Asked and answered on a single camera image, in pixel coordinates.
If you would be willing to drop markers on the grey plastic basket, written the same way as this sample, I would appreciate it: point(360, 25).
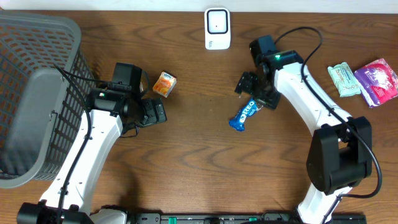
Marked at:
point(43, 73)

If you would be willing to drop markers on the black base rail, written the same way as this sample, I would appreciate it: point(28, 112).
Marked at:
point(272, 217)

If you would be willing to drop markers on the blue cookie packet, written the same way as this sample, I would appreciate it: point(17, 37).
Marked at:
point(251, 108)

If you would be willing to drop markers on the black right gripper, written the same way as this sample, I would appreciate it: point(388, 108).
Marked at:
point(244, 85)

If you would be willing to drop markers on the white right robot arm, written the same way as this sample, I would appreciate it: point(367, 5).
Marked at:
point(339, 158)

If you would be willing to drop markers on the white barcode scanner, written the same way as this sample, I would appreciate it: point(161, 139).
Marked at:
point(217, 28)

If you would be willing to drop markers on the orange tissue pack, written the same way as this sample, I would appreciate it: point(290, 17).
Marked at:
point(165, 84)

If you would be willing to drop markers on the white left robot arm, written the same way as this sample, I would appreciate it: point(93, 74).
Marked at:
point(109, 115)

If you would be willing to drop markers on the purple snack package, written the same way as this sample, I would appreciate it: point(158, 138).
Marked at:
point(378, 82)

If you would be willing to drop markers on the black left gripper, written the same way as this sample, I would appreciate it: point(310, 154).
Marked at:
point(152, 111)

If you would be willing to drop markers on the teal wipes packet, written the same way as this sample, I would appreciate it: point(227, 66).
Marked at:
point(344, 80)

